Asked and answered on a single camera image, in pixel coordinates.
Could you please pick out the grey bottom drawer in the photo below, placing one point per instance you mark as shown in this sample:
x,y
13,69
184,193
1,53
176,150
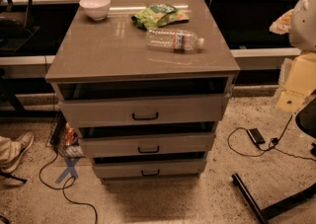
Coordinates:
x,y
150,169

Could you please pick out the white bowl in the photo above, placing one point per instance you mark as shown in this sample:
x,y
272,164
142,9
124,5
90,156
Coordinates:
x,y
96,9

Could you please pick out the beige trouser leg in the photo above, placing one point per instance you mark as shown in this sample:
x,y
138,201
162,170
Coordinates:
x,y
9,152

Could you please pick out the clear plastic water bottle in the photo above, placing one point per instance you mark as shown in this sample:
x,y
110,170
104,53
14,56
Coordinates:
x,y
174,39

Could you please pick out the blue tape cross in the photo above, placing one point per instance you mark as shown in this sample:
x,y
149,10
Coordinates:
x,y
69,170

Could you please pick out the grey middle drawer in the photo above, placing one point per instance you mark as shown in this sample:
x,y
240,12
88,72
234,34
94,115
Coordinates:
x,y
147,144

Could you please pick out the black power adapter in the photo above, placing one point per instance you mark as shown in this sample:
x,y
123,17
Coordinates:
x,y
256,136

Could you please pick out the green snack bag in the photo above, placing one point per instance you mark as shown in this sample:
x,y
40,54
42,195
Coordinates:
x,y
158,16

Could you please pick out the grey drawer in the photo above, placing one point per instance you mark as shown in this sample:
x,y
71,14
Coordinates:
x,y
158,110
147,144
150,169

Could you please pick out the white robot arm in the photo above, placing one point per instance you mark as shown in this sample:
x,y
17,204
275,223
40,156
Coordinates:
x,y
300,73

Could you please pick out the grey drawer cabinet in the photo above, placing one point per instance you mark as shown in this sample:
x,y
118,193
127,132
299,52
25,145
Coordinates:
x,y
111,60

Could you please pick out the grey top drawer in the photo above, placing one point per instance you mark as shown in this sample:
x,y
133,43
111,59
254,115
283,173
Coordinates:
x,y
158,110

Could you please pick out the white sneaker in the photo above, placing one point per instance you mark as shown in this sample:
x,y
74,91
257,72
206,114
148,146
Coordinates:
x,y
26,141

